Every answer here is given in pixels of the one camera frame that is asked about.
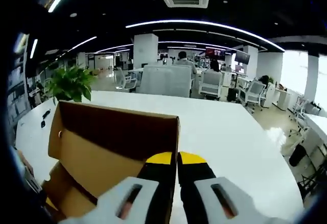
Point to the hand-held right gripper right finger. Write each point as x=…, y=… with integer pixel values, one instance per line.
x=194, y=183

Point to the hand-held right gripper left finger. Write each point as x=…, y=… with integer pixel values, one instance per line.
x=163, y=183

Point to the brown cardboard shoe box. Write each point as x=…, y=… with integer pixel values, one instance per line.
x=102, y=145

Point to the small black clip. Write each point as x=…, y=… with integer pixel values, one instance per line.
x=43, y=124
x=46, y=113

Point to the black suitcase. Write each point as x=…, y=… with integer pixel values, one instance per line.
x=233, y=94

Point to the white office chair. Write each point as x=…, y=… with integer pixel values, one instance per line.
x=210, y=83
x=253, y=92

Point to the frosted desk divider panel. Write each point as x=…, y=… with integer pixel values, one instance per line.
x=166, y=81

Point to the potted green plant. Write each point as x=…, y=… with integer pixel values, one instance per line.
x=71, y=83

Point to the short ceiling light strip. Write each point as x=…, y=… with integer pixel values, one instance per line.
x=34, y=48

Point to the red wall screen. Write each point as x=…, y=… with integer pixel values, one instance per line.
x=215, y=52

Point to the dark wall screen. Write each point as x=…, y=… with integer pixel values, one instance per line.
x=242, y=56

